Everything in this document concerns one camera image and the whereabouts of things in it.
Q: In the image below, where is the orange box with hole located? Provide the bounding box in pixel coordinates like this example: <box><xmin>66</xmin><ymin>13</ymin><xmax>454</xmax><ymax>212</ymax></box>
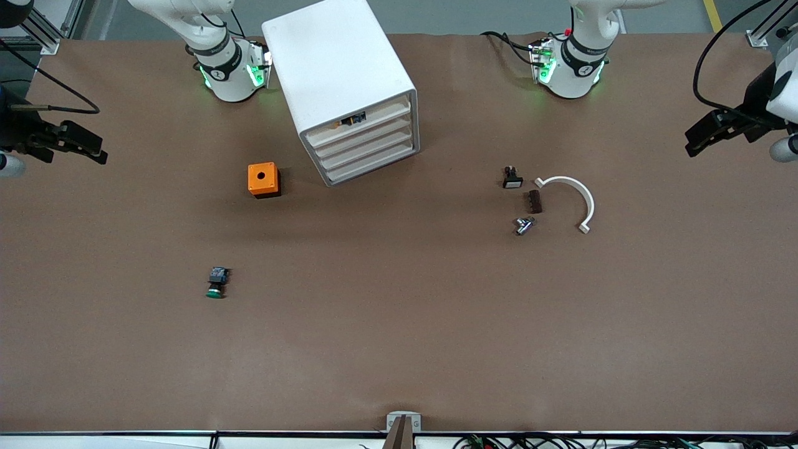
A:
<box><xmin>248</xmin><ymin>162</ymin><xmax>282</xmax><ymax>200</ymax></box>

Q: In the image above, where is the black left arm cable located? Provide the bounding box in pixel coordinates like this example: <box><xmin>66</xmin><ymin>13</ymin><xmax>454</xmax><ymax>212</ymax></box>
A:
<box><xmin>693</xmin><ymin>0</ymin><xmax>777</xmax><ymax>114</ymax></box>

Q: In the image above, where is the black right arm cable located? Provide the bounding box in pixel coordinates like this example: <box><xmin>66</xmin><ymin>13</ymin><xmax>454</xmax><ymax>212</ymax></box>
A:
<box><xmin>0</xmin><ymin>37</ymin><xmax>102</xmax><ymax>115</ymax></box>

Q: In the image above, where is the aluminium frame profile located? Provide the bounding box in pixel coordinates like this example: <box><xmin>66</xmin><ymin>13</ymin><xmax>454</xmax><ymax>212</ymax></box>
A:
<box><xmin>0</xmin><ymin>0</ymin><xmax>95</xmax><ymax>56</ymax></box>
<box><xmin>746</xmin><ymin>0</ymin><xmax>798</xmax><ymax>48</ymax></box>

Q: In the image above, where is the green mushroom push button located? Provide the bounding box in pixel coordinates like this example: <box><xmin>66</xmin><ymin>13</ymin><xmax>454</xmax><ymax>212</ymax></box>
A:
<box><xmin>206</xmin><ymin>266</ymin><xmax>232</xmax><ymax>300</ymax></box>

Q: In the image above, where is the white curved plastic bracket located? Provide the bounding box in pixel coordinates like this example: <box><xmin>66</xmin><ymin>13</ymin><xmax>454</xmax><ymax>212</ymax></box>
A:
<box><xmin>534</xmin><ymin>175</ymin><xmax>596</xmax><ymax>235</ymax></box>

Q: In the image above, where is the white plastic drawer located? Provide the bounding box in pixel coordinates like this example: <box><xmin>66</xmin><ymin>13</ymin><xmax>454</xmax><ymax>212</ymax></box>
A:
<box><xmin>323</xmin><ymin>143</ymin><xmax>418</xmax><ymax>185</ymax></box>
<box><xmin>317</xmin><ymin>130</ymin><xmax>416</xmax><ymax>172</ymax></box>
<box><xmin>304</xmin><ymin>95</ymin><xmax>413</xmax><ymax>149</ymax></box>
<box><xmin>310</xmin><ymin>115</ymin><xmax>415</xmax><ymax>160</ymax></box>

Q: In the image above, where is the white drawer cabinet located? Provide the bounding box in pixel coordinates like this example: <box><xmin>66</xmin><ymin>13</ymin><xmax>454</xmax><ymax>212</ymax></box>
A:
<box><xmin>261</xmin><ymin>0</ymin><xmax>420</xmax><ymax>188</ymax></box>

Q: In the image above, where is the black base cable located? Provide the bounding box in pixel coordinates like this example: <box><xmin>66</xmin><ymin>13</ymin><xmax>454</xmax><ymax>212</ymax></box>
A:
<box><xmin>479</xmin><ymin>31</ymin><xmax>541</xmax><ymax>67</ymax></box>

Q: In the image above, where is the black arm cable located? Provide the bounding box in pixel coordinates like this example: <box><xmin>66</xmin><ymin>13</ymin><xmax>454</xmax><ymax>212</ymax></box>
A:
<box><xmin>0</xmin><ymin>37</ymin><xmax>102</xmax><ymax>115</ymax></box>
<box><xmin>693</xmin><ymin>0</ymin><xmax>777</xmax><ymax>114</ymax></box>

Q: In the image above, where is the tangled cable bundle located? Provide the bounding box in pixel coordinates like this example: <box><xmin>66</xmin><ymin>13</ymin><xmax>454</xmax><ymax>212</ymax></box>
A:
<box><xmin>454</xmin><ymin>433</ymin><xmax>798</xmax><ymax>449</ymax></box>

